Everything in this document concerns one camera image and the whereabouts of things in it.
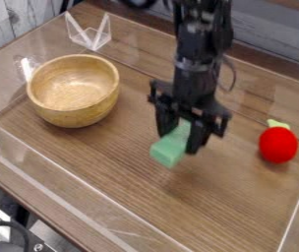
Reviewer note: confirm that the wooden bowl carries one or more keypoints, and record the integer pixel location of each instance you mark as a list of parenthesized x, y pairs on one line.
[(74, 90)]

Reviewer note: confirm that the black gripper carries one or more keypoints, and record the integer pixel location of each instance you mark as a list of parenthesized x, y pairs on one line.
[(188, 98)]

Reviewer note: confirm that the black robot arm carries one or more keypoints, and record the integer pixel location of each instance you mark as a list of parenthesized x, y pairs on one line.
[(205, 35)]

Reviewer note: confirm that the green rectangular block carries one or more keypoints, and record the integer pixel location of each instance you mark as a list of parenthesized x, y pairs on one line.
[(169, 150)]

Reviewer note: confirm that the clear acrylic corner bracket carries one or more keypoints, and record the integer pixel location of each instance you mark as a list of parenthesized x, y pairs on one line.
[(91, 38)]

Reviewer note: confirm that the clear acrylic tray wall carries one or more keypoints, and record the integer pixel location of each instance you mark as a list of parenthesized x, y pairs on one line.
[(97, 223)]

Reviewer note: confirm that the black metal equipment base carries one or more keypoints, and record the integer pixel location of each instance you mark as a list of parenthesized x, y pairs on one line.
[(34, 244)]

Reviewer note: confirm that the red plush strawberry toy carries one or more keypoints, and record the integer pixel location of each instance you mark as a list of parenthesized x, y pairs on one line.
[(279, 142)]

